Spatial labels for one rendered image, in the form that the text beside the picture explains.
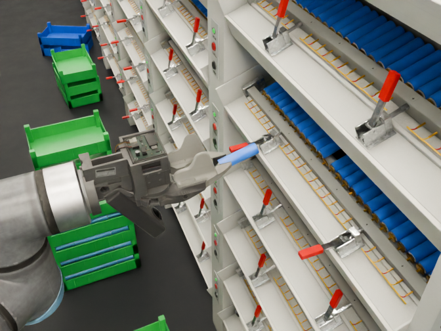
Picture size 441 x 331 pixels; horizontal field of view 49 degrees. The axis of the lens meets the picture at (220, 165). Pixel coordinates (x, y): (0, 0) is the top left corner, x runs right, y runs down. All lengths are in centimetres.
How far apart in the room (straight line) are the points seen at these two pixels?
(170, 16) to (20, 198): 93
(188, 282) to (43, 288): 119
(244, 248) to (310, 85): 64
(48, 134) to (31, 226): 150
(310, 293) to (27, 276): 50
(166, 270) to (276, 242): 98
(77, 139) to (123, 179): 142
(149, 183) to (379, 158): 31
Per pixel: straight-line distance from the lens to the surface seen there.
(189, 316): 181
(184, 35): 135
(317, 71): 74
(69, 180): 65
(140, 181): 66
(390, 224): 74
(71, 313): 189
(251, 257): 124
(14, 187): 67
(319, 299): 93
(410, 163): 59
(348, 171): 81
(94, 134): 210
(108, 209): 170
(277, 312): 115
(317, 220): 79
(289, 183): 85
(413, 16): 52
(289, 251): 99
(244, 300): 141
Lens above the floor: 150
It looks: 39 degrees down
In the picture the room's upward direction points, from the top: straight up
